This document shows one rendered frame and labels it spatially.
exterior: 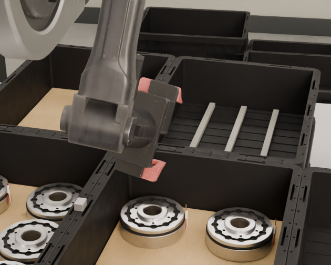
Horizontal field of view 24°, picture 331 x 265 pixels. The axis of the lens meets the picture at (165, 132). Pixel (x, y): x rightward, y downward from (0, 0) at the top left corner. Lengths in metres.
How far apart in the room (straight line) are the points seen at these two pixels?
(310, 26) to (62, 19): 4.04
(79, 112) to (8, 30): 0.58
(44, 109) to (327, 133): 0.66
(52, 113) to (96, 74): 0.71
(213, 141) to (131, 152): 0.42
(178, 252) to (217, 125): 0.43
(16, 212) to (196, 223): 0.30
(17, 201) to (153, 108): 0.35
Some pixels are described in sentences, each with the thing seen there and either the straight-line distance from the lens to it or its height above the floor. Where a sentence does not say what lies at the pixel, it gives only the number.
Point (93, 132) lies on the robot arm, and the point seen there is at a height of 1.11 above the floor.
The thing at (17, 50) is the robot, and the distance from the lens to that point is 0.36.
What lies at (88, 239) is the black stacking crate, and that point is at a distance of 1.12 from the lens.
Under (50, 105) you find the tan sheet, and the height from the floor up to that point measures 0.83.
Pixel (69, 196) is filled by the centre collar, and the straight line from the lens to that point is 1.25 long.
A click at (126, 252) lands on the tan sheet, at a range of 1.19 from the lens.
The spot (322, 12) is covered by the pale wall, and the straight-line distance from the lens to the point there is 4.43.
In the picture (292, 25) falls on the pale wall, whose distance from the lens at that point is 4.43.
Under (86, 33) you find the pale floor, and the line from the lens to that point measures 4.44.
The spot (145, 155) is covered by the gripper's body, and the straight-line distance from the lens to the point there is 1.08.
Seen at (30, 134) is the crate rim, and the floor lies 0.93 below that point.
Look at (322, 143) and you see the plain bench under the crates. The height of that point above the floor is 0.70.
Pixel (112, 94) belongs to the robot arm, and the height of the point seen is 1.15.
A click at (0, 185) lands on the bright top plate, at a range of 1.32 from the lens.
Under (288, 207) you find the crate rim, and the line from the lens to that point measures 1.12.
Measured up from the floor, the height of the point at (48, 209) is 0.86.
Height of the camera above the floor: 1.54
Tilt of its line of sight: 28 degrees down
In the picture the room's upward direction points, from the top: straight up
